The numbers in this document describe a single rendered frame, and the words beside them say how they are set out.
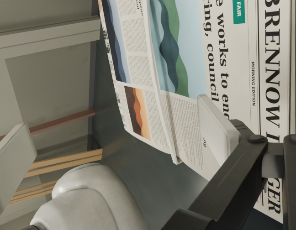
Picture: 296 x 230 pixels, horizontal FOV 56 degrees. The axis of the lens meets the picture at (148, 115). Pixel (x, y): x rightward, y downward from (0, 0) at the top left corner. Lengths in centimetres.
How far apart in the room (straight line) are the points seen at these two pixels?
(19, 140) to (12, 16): 302
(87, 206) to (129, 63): 27
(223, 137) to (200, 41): 17
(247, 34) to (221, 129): 12
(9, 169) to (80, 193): 37
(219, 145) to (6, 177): 13
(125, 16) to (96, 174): 31
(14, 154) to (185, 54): 21
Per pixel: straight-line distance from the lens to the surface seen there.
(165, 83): 39
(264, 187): 17
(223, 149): 16
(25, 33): 325
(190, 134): 37
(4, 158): 19
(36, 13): 325
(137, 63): 44
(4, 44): 328
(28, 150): 22
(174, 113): 39
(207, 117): 19
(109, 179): 58
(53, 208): 54
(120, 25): 46
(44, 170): 527
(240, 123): 18
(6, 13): 319
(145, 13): 37
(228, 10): 27
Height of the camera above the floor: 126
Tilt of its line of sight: 25 degrees down
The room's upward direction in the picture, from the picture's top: 110 degrees counter-clockwise
